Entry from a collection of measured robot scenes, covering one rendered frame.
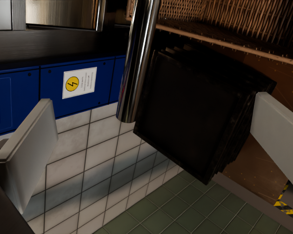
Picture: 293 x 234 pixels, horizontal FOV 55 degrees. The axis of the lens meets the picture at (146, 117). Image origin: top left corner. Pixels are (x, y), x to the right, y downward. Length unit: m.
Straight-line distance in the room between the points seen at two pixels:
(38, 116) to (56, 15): 0.57
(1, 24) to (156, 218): 1.13
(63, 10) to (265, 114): 0.61
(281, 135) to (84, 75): 0.66
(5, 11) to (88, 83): 0.27
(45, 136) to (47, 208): 0.87
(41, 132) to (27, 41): 0.54
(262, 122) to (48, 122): 0.13
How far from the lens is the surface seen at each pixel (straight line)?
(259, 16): 0.89
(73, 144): 0.92
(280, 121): 0.17
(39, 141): 0.16
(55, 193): 1.01
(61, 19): 0.73
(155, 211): 1.51
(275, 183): 0.99
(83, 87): 0.79
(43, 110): 0.17
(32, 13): 0.71
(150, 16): 0.34
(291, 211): 1.72
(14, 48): 0.68
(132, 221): 1.44
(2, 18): 0.66
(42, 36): 0.71
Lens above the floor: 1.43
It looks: 46 degrees down
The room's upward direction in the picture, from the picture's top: 111 degrees counter-clockwise
